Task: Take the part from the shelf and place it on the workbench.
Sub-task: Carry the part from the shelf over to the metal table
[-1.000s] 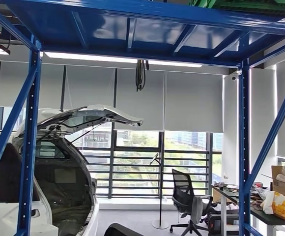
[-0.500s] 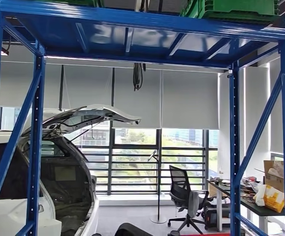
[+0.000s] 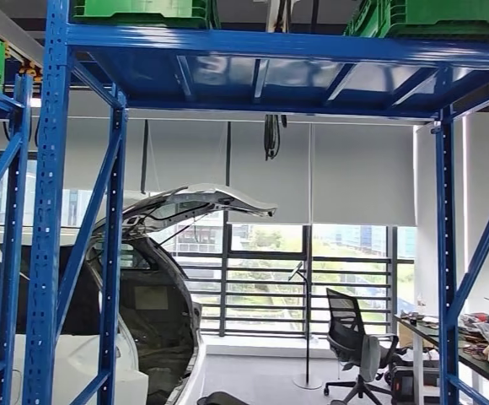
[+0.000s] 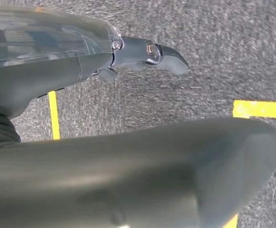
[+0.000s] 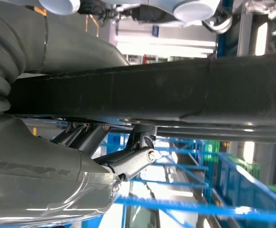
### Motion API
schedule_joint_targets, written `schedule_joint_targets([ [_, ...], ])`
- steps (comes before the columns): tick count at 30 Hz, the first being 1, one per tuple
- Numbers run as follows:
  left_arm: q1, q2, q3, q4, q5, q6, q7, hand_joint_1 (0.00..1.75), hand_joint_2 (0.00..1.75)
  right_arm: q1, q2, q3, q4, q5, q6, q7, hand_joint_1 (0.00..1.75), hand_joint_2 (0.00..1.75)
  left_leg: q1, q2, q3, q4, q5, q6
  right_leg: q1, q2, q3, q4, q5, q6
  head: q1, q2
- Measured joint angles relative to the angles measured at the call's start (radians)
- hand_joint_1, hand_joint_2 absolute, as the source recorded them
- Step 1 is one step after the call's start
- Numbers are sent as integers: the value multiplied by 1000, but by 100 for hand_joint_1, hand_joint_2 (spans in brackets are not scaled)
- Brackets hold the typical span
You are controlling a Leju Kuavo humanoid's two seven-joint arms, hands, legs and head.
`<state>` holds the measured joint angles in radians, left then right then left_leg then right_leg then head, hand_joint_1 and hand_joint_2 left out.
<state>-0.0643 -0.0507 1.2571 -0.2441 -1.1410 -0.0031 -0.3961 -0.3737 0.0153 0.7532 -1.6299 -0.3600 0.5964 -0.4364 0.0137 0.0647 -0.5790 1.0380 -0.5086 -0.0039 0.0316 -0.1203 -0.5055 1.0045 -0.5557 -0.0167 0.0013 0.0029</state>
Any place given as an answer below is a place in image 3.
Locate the blue metal shelf rack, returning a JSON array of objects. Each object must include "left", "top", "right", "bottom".
[
  {"left": 0, "top": 75, "right": 33, "bottom": 405},
  {"left": 21, "top": 0, "right": 489, "bottom": 405}
]

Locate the pale grey roller blind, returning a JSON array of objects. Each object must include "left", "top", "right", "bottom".
[
  {"left": 312, "top": 122, "right": 416, "bottom": 228},
  {"left": 229, "top": 121, "right": 312, "bottom": 226},
  {"left": 148, "top": 120, "right": 227, "bottom": 192},
  {"left": 0, "top": 118, "right": 144, "bottom": 194}
]

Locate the white car tailgate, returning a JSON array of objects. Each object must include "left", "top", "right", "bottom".
[{"left": 92, "top": 183, "right": 278, "bottom": 241}]

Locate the black window railing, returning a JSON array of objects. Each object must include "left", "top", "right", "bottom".
[{"left": 165, "top": 254, "right": 416, "bottom": 339}]

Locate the black floor stand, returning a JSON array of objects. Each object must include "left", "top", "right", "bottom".
[{"left": 288, "top": 261, "right": 324, "bottom": 391}]

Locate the black mesh office chair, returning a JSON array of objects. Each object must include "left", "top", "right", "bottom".
[{"left": 324, "top": 288, "right": 399, "bottom": 405}]

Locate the white car body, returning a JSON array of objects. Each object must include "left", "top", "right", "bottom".
[{"left": 0, "top": 183, "right": 278, "bottom": 405}]

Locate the black equipment case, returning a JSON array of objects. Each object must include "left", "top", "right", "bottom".
[{"left": 389, "top": 365, "right": 441, "bottom": 405}]

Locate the dark-topped desk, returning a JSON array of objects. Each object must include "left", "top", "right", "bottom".
[{"left": 394, "top": 314, "right": 489, "bottom": 405}]

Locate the hanging black cable bundle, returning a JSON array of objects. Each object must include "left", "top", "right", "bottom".
[{"left": 263, "top": 114, "right": 287, "bottom": 161}]

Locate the white hoist strap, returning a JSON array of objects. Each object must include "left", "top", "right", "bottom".
[{"left": 266, "top": 0, "right": 300, "bottom": 34}]

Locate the yellow cable hanger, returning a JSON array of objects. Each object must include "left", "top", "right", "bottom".
[{"left": 17, "top": 58, "right": 43, "bottom": 85}]

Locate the pile of colourful wires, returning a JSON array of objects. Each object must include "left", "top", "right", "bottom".
[{"left": 459, "top": 312, "right": 489, "bottom": 359}]

